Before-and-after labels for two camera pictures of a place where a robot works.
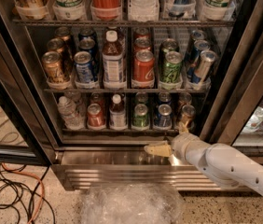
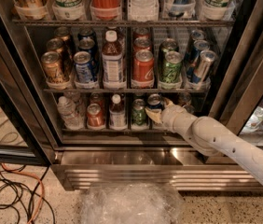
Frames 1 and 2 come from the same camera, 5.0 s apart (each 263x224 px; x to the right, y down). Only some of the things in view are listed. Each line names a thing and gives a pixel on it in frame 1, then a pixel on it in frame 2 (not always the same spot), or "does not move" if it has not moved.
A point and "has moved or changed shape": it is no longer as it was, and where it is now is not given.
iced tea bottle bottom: x=117 y=115 does not move
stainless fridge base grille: x=85 y=168 does not move
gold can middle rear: x=62 y=33 does not move
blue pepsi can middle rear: x=87 y=34 does not move
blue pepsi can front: x=164 y=118 has moved or changed shape
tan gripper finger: x=160 y=149 → x=155 y=115
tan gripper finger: x=182 y=128 → x=168 y=102
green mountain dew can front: x=171 y=68 does not move
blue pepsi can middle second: x=88 y=45 does not move
